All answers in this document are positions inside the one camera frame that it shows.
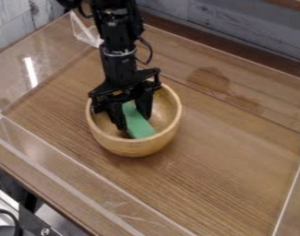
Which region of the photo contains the black metal table bracket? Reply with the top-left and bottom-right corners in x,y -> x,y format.
19,200 -> 62,236

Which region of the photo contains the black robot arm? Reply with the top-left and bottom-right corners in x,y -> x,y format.
57,0 -> 163,131

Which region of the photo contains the brown wooden bowl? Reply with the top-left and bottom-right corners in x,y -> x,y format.
86,85 -> 183,158

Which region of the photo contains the black cable under table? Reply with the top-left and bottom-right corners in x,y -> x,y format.
0,207 -> 22,236

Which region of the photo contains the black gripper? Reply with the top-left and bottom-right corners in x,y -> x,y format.
89,46 -> 163,131

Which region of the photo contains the green rectangular block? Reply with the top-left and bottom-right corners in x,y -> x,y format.
122,102 -> 156,139

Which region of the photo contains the clear acrylic corner bracket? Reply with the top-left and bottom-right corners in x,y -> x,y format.
70,11 -> 104,48

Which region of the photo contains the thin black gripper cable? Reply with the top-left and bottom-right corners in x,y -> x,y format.
136,36 -> 154,66

